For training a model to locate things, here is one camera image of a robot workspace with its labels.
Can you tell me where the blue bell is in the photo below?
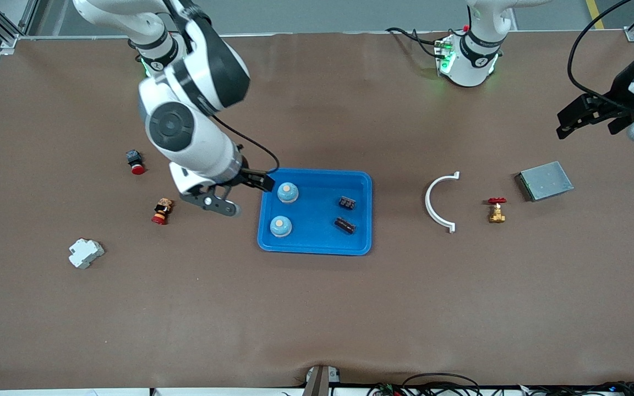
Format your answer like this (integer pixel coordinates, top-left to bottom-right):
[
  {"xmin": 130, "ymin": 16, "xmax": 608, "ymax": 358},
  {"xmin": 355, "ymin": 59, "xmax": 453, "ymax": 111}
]
[
  {"xmin": 277, "ymin": 181, "xmax": 300, "ymax": 205},
  {"xmin": 270, "ymin": 216, "xmax": 293, "ymax": 238}
]

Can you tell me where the white circuit breaker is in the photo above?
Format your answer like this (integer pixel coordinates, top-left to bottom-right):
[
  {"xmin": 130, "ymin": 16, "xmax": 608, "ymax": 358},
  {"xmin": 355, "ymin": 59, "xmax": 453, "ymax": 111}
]
[{"xmin": 68, "ymin": 238, "xmax": 105, "ymax": 270}]

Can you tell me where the grey metal box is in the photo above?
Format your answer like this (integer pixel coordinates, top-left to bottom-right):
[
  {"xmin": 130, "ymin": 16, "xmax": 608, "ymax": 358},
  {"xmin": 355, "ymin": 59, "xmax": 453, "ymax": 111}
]
[{"xmin": 515, "ymin": 161, "xmax": 575, "ymax": 202}]

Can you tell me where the red push button black base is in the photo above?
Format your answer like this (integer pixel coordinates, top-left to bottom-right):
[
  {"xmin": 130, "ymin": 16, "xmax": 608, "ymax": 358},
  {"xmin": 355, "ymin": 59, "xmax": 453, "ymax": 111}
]
[{"xmin": 125, "ymin": 149, "xmax": 146, "ymax": 176}]

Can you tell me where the blue plastic tray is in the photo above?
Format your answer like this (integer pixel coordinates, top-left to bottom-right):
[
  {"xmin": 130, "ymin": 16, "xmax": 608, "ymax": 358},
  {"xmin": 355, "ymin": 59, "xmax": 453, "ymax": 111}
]
[{"xmin": 257, "ymin": 168, "xmax": 373, "ymax": 256}]

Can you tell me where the black cable bundle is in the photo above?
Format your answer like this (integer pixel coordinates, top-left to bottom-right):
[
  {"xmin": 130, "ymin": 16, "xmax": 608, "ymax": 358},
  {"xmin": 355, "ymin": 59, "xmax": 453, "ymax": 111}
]
[{"xmin": 518, "ymin": 381, "xmax": 634, "ymax": 396}]

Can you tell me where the grey metal bracket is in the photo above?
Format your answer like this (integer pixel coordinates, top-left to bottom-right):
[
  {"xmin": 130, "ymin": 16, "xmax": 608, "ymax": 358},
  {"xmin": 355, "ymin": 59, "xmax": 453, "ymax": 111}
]
[{"xmin": 303, "ymin": 365, "xmax": 342, "ymax": 396}]

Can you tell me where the brass valve red handle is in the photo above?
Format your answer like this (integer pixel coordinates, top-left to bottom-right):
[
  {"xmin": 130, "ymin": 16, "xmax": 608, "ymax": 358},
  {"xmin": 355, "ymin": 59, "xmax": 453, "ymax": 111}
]
[{"xmin": 487, "ymin": 197, "xmax": 507, "ymax": 224}]

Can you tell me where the white curved pipe clamp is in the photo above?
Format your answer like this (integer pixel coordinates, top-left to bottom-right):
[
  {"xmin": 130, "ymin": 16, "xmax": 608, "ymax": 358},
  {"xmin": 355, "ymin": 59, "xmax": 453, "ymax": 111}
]
[{"xmin": 425, "ymin": 171, "xmax": 461, "ymax": 234}]

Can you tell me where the black cable loop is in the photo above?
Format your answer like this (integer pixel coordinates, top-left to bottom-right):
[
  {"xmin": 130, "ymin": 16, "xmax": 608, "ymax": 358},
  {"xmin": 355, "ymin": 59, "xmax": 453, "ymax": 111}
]
[{"xmin": 402, "ymin": 373, "xmax": 481, "ymax": 396}]

